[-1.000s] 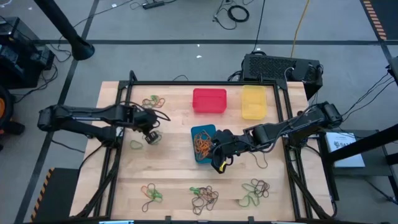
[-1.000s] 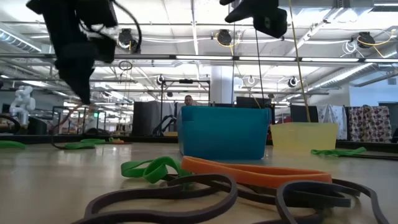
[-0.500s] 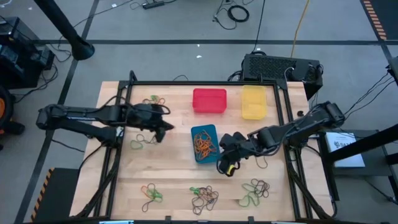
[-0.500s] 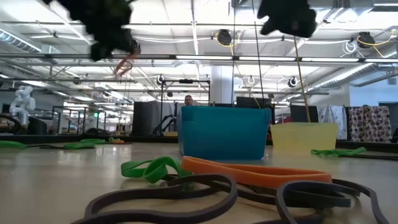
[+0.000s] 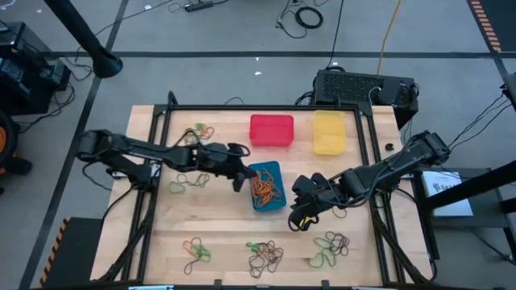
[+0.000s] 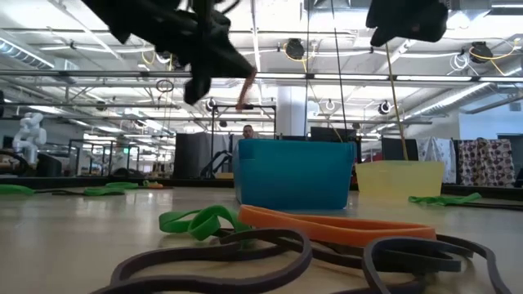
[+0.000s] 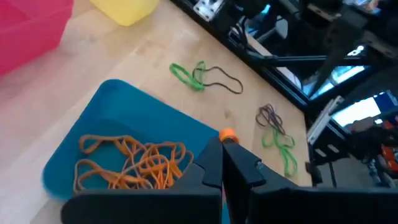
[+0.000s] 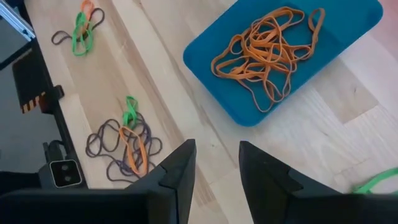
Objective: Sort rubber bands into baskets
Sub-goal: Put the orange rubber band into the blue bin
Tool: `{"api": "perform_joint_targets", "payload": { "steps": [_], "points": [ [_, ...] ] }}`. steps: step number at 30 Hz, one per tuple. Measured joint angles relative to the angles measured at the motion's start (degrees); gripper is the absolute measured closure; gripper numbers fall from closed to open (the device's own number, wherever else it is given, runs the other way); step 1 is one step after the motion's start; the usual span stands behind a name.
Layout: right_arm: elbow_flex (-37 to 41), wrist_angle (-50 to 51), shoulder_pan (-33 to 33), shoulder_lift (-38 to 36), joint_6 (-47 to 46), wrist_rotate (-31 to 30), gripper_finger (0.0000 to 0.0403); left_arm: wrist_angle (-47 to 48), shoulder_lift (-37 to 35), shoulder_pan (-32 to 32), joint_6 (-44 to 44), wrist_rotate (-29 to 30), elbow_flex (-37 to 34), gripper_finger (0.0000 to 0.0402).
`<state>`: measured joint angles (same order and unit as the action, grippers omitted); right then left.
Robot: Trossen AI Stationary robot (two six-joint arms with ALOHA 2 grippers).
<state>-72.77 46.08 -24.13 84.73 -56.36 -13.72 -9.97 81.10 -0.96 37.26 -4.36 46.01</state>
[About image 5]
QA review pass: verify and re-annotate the white paper sheet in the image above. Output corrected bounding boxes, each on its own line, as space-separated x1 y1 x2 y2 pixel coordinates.
422 170 475 218

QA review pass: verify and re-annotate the black side table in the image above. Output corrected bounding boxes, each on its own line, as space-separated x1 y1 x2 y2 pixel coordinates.
410 167 516 263

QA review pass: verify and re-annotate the yellow plastic basket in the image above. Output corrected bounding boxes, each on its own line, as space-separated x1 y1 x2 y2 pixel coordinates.
313 110 348 156

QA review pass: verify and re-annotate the red plastic basket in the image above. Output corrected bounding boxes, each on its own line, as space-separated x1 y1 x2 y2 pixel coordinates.
248 114 296 147

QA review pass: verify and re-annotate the long black cable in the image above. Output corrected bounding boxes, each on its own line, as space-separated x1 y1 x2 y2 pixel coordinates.
325 0 346 68

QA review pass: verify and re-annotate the black equipment cart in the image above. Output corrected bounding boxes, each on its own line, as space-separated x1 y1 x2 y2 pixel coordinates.
0 20 73 117

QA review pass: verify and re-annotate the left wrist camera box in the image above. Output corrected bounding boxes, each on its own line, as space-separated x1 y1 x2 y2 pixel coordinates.
207 143 231 160

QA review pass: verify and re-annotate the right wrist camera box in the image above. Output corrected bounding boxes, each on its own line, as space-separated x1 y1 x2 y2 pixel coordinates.
293 209 322 230

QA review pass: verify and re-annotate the black metal beam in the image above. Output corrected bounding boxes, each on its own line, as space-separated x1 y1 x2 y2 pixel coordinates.
422 159 516 213

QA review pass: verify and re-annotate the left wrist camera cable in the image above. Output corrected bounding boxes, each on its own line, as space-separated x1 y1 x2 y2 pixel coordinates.
227 142 252 159

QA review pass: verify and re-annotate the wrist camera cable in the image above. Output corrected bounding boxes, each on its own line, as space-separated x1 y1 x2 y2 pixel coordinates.
227 142 252 159
287 203 320 233

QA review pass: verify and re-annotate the blue plastic basket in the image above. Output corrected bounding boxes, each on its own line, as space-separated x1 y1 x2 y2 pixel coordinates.
247 159 288 213

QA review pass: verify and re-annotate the black hazard striped mat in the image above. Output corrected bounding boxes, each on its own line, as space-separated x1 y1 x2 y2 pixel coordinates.
467 0 516 53
39 216 104 289

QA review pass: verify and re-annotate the black floor stand post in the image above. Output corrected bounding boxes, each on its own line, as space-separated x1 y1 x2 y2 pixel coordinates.
43 0 124 79

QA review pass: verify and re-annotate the coiled black cable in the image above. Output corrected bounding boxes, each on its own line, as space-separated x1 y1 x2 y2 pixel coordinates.
276 6 325 40

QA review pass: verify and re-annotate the black orange wheeled device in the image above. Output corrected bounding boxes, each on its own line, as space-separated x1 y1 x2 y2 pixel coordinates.
0 110 34 176

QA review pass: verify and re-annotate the black perforated computer case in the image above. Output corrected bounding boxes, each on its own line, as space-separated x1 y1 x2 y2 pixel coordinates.
313 68 420 131

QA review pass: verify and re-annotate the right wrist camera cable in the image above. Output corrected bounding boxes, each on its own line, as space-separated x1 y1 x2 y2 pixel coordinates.
287 203 320 233

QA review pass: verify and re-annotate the yellow cable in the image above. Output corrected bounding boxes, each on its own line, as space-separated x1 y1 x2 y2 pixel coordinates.
377 0 403 76

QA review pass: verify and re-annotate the black power strip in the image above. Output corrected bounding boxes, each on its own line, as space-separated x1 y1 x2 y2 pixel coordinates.
184 1 214 13

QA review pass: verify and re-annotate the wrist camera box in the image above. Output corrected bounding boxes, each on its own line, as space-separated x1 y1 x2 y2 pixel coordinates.
293 209 322 230
207 143 231 160

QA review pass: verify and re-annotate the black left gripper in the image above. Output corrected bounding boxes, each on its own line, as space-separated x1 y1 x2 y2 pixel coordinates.
197 141 259 193

